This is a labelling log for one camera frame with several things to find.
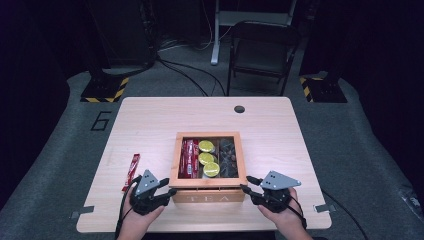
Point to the pile of dark packets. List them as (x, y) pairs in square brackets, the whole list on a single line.
[(228, 158)]

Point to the white metal stand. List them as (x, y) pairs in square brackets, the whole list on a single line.
[(216, 40)]

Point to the green round capsule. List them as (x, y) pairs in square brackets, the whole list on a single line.
[(206, 158), (206, 146), (211, 169)]

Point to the red stick packet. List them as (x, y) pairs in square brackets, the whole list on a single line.
[(184, 159), (193, 158), (132, 171)]

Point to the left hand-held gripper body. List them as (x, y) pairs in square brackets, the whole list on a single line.
[(146, 183)]

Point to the black folding chair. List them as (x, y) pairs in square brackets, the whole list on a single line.
[(261, 50)]

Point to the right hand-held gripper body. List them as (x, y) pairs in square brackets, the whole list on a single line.
[(278, 181)]

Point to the person's left hand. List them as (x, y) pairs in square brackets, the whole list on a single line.
[(138, 218)]

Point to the person's right hand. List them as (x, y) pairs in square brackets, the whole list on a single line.
[(283, 216)]

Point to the grey tape piece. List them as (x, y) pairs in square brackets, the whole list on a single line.
[(82, 211), (324, 208)]

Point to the black stand with striped base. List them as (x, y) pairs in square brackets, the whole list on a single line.
[(105, 90), (321, 90)]

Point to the wooden tea box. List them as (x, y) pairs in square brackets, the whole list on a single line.
[(208, 194)]

